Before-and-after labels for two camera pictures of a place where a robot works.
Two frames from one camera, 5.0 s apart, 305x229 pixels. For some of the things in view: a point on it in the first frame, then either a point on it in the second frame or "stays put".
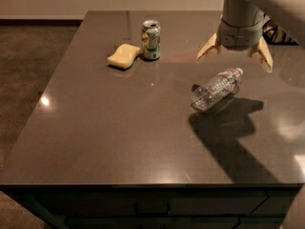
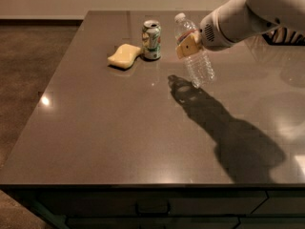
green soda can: [151, 40] stays put
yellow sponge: [124, 56] stays put
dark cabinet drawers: [159, 206] stays put
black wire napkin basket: [274, 35] stays put
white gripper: [238, 36] → [212, 32]
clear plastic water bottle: [221, 87] → [199, 63]
